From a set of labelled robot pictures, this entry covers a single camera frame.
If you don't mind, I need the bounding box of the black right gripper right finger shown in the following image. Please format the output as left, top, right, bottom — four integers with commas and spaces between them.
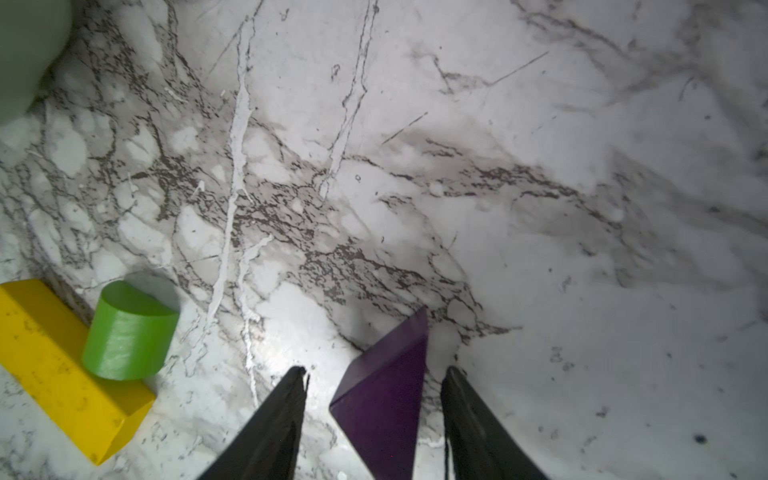
440, 366, 547, 480

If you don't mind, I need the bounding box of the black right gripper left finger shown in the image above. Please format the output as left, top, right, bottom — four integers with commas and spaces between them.
201, 366, 307, 479

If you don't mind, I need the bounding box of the purple triangle block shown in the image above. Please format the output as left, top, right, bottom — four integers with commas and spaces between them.
329, 307, 429, 479

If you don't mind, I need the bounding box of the green cylinder block left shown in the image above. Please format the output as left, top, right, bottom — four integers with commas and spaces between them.
81, 280, 179, 381

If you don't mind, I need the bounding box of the yellow block left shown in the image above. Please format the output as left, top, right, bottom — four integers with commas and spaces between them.
1, 279, 156, 465

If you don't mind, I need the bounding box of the green wavy plate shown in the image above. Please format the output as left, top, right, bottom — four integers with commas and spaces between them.
1, 0, 74, 124

